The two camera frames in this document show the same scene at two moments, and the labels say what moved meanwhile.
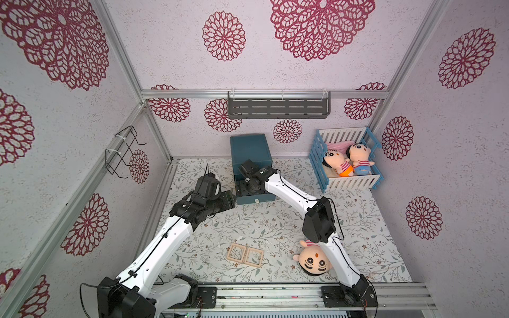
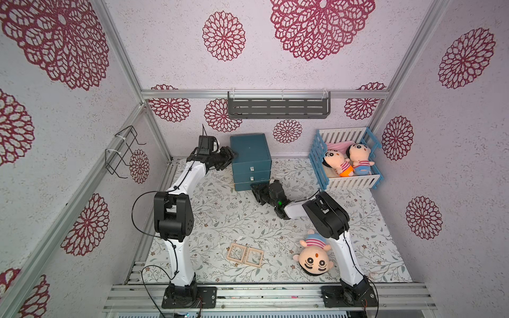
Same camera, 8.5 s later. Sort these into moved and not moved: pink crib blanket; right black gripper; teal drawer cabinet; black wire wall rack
Moved: right black gripper; teal drawer cabinet
Not moved: black wire wall rack; pink crib blanket
